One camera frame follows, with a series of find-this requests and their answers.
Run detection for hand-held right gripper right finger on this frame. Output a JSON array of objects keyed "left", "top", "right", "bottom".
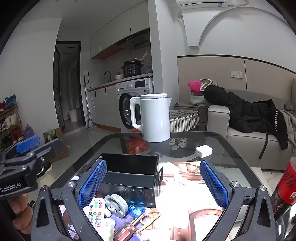
[{"left": 199, "top": 160, "right": 275, "bottom": 241}]

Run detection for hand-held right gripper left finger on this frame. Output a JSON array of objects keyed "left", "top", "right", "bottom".
[{"left": 31, "top": 159, "right": 108, "bottom": 241}]

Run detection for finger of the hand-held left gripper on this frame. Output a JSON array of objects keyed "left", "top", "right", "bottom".
[
  {"left": 7, "top": 138, "right": 65, "bottom": 172},
  {"left": 0, "top": 136, "right": 41, "bottom": 164}
]

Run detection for round silver plug adapter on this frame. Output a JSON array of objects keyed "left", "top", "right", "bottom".
[{"left": 104, "top": 194, "right": 129, "bottom": 218}]

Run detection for white remote control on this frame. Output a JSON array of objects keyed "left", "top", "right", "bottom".
[{"left": 83, "top": 198, "right": 105, "bottom": 229}]

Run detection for black cardboard box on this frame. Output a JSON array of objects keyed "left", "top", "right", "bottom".
[{"left": 76, "top": 153, "right": 164, "bottom": 208}]

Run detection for red lighter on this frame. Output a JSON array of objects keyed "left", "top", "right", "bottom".
[{"left": 114, "top": 222, "right": 137, "bottom": 241}]

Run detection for yellow plastic tool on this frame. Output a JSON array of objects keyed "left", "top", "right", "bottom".
[{"left": 133, "top": 207, "right": 161, "bottom": 233}]

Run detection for person's left hand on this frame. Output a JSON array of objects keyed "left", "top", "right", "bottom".
[{"left": 10, "top": 193, "right": 34, "bottom": 235}]

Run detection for purple bag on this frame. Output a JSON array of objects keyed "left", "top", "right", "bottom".
[{"left": 24, "top": 124, "right": 35, "bottom": 139}]

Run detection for brown cardboard box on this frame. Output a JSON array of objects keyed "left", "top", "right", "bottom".
[{"left": 43, "top": 127, "right": 69, "bottom": 163}]

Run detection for printed desk mat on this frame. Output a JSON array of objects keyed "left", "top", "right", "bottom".
[{"left": 58, "top": 161, "right": 257, "bottom": 241}]

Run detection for shoe rack with shoes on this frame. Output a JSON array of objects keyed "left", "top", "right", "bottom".
[{"left": 0, "top": 95, "right": 23, "bottom": 144}]

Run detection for white cube charger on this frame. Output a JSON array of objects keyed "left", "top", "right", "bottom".
[{"left": 195, "top": 146, "right": 213, "bottom": 160}]

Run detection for white bucket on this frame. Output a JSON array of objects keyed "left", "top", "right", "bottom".
[{"left": 68, "top": 109, "right": 79, "bottom": 123}]

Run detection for flat mop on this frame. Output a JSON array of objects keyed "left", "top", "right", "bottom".
[{"left": 83, "top": 75, "right": 97, "bottom": 130}]

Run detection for beige sofa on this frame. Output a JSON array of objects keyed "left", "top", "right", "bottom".
[{"left": 207, "top": 90, "right": 296, "bottom": 172}]

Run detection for black white patterned object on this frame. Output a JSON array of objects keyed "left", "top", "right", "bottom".
[{"left": 169, "top": 138, "right": 188, "bottom": 151}]

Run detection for red paper bag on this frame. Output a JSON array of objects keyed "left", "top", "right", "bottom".
[{"left": 126, "top": 129, "right": 149, "bottom": 156}]

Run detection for white lower cabinets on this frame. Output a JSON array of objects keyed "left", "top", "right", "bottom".
[{"left": 87, "top": 85, "right": 121, "bottom": 129}]

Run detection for white cabinets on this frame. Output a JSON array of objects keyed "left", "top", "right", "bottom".
[
  {"left": 87, "top": 85, "right": 121, "bottom": 129},
  {"left": 90, "top": 1, "right": 149, "bottom": 59}
]

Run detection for white wicker basket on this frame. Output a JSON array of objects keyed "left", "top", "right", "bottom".
[{"left": 169, "top": 109, "right": 200, "bottom": 132}]

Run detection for red label drink bottle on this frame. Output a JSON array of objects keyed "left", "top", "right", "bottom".
[{"left": 270, "top": 156, "right": 296, "bottom": 218}]

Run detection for black puffer jacket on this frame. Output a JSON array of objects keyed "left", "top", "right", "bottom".
[{"left": 203, "top": 85, "right": 289, "bottom": 151}]

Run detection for white cloth bag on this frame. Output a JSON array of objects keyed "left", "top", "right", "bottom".
[{"left": 190, "top": 93, "right": 208, "bottom": 107}]

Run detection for white electric kettle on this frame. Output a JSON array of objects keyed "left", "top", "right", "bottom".
[{"left": 129, "top": 93, "right": 172, "bottom": 143}]

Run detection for grey blanket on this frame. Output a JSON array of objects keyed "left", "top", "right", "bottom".
[{"left": 281, "top": 109, "right": 296, "bottom": 144}]

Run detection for pink knit hat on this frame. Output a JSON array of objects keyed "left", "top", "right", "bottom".
[{"left": 188, "top": 80, "right": 204, "bottom": 95}]

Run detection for grey orange patterned item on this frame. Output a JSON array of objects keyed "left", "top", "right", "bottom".
[{"left": 200, "top": 78, "right": 218, "bottom": 91}]

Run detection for white washing machine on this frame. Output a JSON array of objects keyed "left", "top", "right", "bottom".
[{"left": 116, "top": 77, "right": 154, "bottom": 133}]

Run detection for black pressure cooker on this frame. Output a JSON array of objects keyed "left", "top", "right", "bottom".
[{"left": 122, "top": 60, "right": 142, "bottom": 78}]

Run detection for white upper cabinets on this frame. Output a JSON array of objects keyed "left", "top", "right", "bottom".
[{"left": 90, "top": 1, "right": 149, "bottom": 59}]

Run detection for range hood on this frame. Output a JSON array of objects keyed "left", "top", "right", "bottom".
[{"left": 116, "top": 28, "right": 151, "bottom": 48}]

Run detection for white air conditioner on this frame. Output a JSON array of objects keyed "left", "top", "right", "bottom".
[{"left": 176, "top": 0, "right": 228, "bottom": 8}]

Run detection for black frame glass door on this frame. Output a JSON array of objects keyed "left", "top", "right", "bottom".
[{"left": 53, "top": 41, "right": 86, "bottom": 133}]

